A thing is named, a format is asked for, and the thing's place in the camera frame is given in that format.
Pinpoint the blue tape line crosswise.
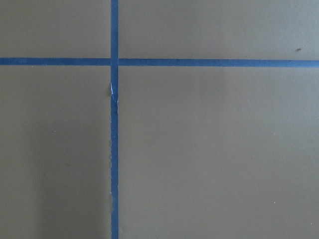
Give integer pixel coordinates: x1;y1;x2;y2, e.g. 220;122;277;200
0;57;319;68

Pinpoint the blue tape line lengthwise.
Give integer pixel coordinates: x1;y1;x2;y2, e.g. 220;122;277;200
110;0;119;239

